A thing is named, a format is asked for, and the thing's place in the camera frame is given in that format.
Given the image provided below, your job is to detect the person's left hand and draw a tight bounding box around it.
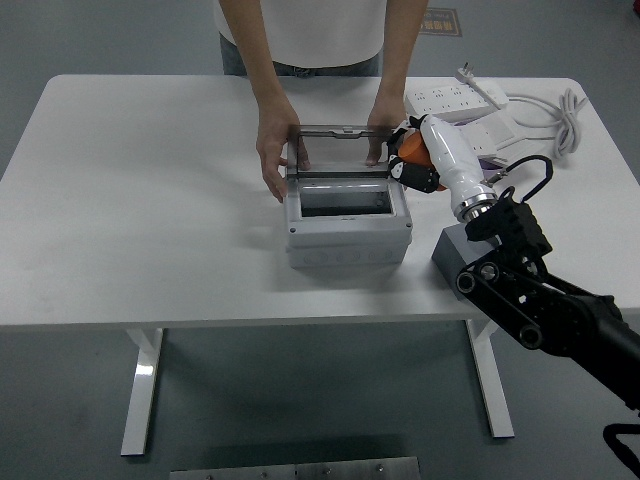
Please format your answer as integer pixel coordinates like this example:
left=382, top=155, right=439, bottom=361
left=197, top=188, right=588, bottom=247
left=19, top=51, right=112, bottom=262
left=365, top=93, right=408, bottom=168

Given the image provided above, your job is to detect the white table leg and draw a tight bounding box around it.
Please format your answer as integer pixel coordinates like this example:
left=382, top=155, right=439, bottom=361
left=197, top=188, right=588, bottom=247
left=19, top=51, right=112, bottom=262
left=120, top=327, right=165, bottom=457
left=464, top=319, right=516, bottom=440

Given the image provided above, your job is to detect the grey plastic electrical box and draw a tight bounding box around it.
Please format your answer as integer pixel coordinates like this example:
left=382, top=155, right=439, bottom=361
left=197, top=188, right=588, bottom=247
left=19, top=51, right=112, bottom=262
left=283, top=177, right=414, bottom=269

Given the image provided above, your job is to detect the white plug with prongs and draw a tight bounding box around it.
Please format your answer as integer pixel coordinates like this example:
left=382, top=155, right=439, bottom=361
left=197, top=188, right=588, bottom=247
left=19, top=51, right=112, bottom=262
left=453, top=62, right=510, bottom=108

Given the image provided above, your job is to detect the white coiled power cable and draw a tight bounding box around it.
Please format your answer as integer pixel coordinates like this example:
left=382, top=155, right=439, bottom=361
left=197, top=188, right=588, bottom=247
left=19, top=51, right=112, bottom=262
left=504, top=87, right=589, bottom=160

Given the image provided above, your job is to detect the small white socket panel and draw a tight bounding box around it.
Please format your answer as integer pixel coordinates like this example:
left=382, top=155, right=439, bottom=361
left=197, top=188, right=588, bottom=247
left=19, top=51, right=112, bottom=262
left=452, top=117, right=519, bottom=162

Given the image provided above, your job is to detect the large white power strip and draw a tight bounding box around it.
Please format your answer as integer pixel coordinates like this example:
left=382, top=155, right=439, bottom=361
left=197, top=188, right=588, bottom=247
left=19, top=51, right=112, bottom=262
left=403, top=83, right=494, bottom=122

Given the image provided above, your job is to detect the orange cylindrical battery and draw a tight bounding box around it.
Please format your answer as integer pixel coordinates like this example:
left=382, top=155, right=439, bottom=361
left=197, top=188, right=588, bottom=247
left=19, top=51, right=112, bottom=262
left=398, top=130, right=448, bottom=193

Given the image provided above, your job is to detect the person's right hand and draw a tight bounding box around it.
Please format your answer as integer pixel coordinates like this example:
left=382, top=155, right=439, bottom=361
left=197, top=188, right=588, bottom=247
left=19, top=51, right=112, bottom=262
left=255, top=101, right=312, bottom=204

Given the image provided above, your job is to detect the person torso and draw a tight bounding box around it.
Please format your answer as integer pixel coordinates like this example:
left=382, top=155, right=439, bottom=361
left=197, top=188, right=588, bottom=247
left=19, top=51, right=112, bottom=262
left=213, top=0, right=389, bottom=79

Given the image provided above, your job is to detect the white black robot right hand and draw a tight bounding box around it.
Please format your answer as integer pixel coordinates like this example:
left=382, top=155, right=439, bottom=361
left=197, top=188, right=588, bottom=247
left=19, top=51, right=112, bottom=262
left=384, top=113, right=496, bottom=212

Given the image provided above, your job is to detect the brown floor sign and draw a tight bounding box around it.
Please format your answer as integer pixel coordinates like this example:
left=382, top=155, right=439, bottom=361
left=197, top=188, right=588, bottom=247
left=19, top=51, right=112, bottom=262
left=418, top=6, right=463, bottom=37

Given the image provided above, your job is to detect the grey block with round hole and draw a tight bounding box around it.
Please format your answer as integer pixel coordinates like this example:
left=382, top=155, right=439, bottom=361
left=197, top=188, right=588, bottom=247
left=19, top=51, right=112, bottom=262
left=431, top=224, right=496, bottom=297

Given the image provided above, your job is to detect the grey metal plate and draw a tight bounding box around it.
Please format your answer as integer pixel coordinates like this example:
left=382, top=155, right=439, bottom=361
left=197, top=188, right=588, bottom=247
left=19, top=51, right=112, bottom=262
left=169, top=455, right=421, bottom=480

